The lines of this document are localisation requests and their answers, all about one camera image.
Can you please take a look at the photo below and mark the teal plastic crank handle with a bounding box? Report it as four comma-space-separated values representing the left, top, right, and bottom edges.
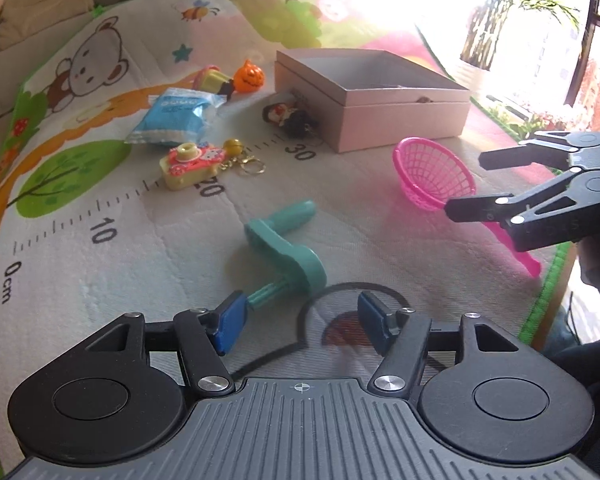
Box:
245, 200, 327, 310

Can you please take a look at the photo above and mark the pink plastic mesh scoop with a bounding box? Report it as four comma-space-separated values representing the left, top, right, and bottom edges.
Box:
392, 135, 543, 279

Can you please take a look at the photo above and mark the yellow pink toy camera keychain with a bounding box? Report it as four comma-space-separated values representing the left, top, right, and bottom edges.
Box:
159, 139, 265, 191

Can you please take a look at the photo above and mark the blue white tissue packet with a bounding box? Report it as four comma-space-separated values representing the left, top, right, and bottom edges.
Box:
125, 87, 226, 148

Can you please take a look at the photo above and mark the dark-haired doll figurine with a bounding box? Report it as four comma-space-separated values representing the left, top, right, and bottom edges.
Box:
262, 102, 318, 139

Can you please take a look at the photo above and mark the orange pumpkin toy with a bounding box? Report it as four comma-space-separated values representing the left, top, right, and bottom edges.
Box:
233, 60, 265, 93

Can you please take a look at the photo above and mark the potted palm plant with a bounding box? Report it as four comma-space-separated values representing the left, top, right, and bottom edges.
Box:
460, 0, 579, 70

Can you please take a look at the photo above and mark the colourful cartoon play mat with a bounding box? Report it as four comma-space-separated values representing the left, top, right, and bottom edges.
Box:
0, 0, 568, 478

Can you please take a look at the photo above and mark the pink cardboard box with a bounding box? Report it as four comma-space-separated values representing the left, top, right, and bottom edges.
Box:
274, 49, 470, 153

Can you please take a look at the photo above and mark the yellow pink cupcake toy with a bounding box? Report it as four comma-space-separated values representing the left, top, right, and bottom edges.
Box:
192, 65, 235, 100

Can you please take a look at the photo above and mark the beige plush pillow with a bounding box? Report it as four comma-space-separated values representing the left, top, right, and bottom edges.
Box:
0, 0, 94, 51

